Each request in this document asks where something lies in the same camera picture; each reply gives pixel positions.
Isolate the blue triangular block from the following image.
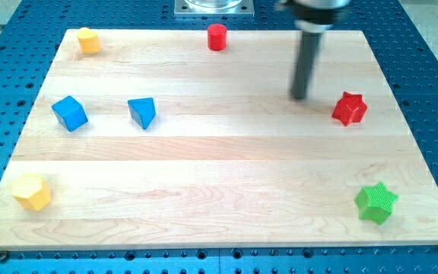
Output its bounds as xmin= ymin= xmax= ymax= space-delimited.
xmin=128 ymin=97 xmax=156 ymax=130

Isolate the green star block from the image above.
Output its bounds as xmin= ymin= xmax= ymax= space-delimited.
xmin=354 ymin=182 xmax=398 ymax=225

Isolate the board clamp screw left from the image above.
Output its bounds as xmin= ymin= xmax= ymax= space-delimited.
xmin=0 ymin=250 xmax=9 ymax=263

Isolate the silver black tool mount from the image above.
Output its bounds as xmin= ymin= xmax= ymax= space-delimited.
xmin=275 ymin=0 xmax=351 ymax=33

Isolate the wooden board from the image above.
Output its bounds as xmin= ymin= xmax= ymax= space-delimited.
xmin=0 ymin=29 xmax=438 ymax=250

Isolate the red star block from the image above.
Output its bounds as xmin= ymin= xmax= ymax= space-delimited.
xmin=332 ymin=91 xmax=367 ymax=126

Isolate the blue cube block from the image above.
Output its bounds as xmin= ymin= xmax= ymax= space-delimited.
xmin=52 ymin=96 xmax=88 ymax=132

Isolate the yellow heart block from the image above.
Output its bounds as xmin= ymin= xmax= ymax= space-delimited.
xmin=77 ymin=27 xmax=101 ymax=54

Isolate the yellow hexagon block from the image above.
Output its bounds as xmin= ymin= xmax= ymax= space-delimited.
xmin=11 ymin=173 xmax=52 ymax=212

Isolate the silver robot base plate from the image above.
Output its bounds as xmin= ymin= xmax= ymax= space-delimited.
xmin=173 ymin=0 xmax=255 ymax=17

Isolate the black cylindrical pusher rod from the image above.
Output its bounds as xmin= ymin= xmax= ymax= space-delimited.
xmin=290 ymin=31 xmax=322 ymax=100

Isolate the red cylinder block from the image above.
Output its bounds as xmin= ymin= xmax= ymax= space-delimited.
xmin=207 ymin=24 xmax=227 ymax=51

